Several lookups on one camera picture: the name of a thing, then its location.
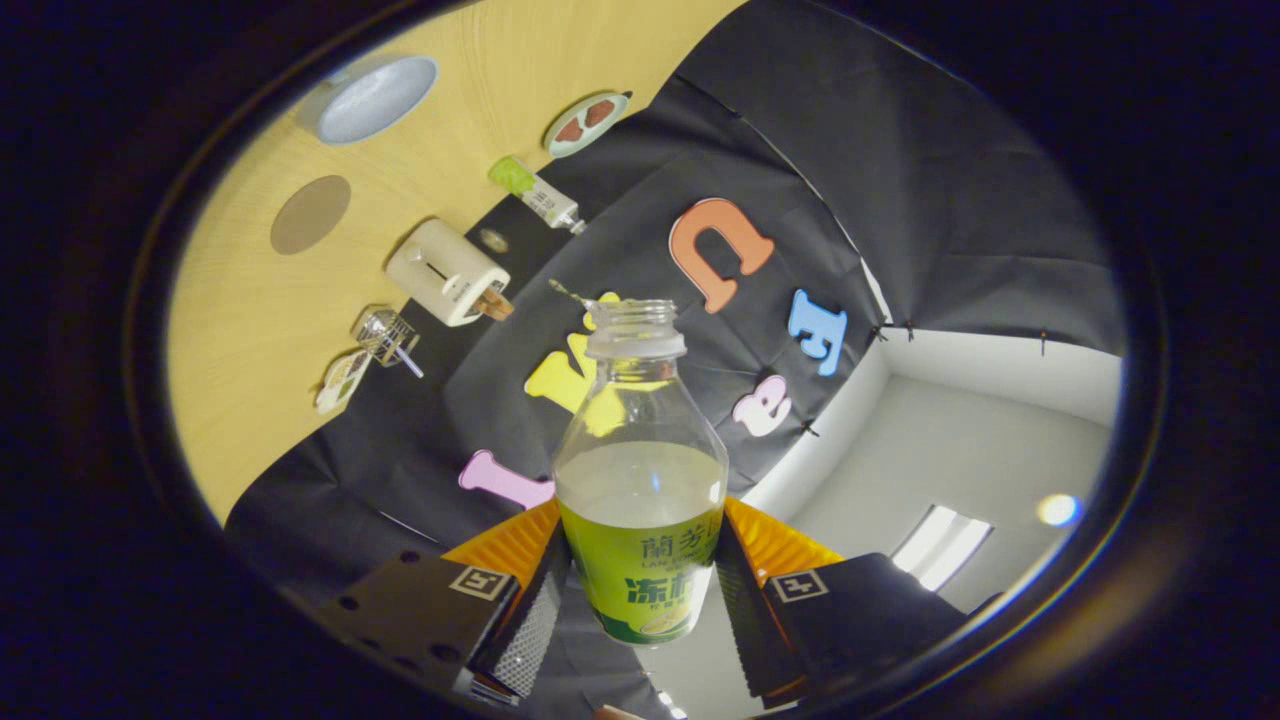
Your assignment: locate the round brown coaster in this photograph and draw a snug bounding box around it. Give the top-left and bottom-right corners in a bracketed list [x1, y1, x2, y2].
[270, 175, 352, 256]

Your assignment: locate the white divided tray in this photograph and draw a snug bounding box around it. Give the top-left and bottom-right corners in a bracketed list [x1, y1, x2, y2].
[315, 350, 373, 416]

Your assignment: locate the pale green plate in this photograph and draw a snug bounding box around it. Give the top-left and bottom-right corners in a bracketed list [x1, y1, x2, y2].
[544, 91, 632, 159]

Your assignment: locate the green label juice bottle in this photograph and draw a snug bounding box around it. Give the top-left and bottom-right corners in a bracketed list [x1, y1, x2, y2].
[552, 298, 729, 646]

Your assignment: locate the slim capped green bottle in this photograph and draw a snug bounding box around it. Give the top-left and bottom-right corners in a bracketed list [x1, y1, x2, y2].
[488, 155, 588, 237]

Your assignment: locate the white toaster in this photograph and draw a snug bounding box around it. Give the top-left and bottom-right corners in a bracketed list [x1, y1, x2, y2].
[385, 218, 513, 328]

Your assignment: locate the white cup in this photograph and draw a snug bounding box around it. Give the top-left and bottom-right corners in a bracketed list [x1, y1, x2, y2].
[300, 55, 439, 147]

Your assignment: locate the wooden table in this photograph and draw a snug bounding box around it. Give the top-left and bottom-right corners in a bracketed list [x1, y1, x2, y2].
[165, 0, 751, 526]

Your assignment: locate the ceiling light panel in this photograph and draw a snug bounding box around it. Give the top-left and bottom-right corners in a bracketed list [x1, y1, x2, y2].
[890, 505, 994, 593]

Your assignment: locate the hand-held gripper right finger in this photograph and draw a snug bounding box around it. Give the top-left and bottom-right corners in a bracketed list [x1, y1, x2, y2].
[712, 497, 971, 706]

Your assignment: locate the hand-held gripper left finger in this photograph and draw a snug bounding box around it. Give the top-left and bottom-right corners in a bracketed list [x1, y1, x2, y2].
[320, 498, 573, 701]

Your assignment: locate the black backdrop cloth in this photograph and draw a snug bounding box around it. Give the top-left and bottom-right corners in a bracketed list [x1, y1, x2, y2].
[225, 0, 1131, 720]

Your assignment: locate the metal wire holder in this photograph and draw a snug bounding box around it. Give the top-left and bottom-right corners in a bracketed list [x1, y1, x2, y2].
[353, 307, 421, 367]

